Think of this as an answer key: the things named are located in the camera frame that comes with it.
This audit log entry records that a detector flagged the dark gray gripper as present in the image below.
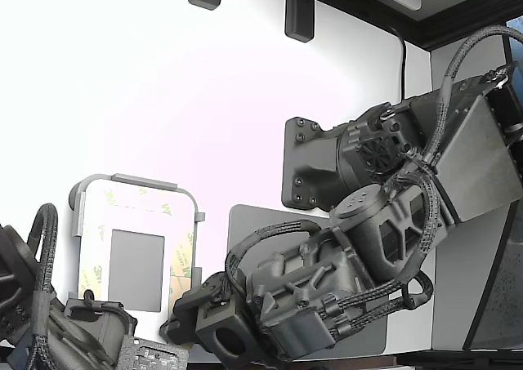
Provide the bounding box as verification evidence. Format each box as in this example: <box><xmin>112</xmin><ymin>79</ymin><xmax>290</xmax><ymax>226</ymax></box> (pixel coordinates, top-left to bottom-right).
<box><xmin>173</xmin><ymin>222</ymin><xmax>375</xmax><ymax>365</ymax></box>
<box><xmin>63</xmin><ymin>296</ymin><xmax>198</xmax><ymax>370</ymax></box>

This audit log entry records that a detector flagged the adhesive tape sheet with liner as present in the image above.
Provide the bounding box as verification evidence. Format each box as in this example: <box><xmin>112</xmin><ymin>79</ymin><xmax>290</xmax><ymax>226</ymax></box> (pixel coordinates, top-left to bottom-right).
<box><xmin>79</xmin><ymin>181</ymin><xmax>196</xmax><ymax>314</ymax></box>

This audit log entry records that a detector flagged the gray plastic holder frame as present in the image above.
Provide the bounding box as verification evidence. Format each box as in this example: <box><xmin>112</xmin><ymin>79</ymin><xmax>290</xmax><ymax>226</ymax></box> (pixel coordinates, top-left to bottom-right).
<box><xmin>67</xmin><ymin>172</ymin><xmax>208</xmax><ymax>314</ymax></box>

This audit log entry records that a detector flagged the gray flat plate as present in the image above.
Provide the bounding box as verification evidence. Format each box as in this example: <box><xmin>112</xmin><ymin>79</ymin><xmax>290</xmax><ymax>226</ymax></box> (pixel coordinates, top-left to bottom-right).
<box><xmin>226</xmin><ymin>204</ymin><xmax>390</xmax><ymax>357</ymax></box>

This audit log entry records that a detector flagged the dark speckled panel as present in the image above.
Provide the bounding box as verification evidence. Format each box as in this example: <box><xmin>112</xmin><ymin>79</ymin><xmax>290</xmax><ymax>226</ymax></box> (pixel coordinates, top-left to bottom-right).
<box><xmin>463</xmin><ymin>200</ymin><xmax>523</xmax><ymax>351</ymax></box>

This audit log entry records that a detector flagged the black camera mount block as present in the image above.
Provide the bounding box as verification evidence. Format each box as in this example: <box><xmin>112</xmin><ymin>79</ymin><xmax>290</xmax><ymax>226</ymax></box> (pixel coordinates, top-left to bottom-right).
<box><xmin>194</xmin><ymin>300</ymin><xmax>251</xmax><ymax>361</ymax></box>

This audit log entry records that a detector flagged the black braided cable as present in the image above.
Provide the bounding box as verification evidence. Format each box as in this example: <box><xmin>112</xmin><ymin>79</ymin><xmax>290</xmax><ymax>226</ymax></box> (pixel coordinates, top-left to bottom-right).
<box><xmin>26</xmin><ymin>202</ymin><xmax>60</xmax><ymax>305</ymax></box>
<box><xmin>322</xmin><ymin>271</ymin><xmax>434</xmax><ymax>338</ymax></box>
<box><xmin>223</xmin><ymin>218</ymin><xmax>328</xmax><ymax>305</ymax></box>
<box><xmin>420</xmin><ymin>24</ymin><xmax>523</xmax><ymax>167</ymax></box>

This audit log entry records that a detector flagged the thin black cable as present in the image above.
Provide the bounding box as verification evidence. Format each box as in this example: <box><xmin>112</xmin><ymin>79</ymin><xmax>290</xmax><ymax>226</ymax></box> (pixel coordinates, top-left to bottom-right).
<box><xmin>386</xmin><ymin>22</ymin><xmax>409</xmax><ymax>101</ymax></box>

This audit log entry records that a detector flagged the black frame rail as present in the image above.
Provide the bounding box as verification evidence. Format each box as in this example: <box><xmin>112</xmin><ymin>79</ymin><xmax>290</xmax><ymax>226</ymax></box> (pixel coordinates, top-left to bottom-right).
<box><xmin>265</xmin><ymin>0</ymin><xmax>523</xmax><ymax>51</ymax></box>

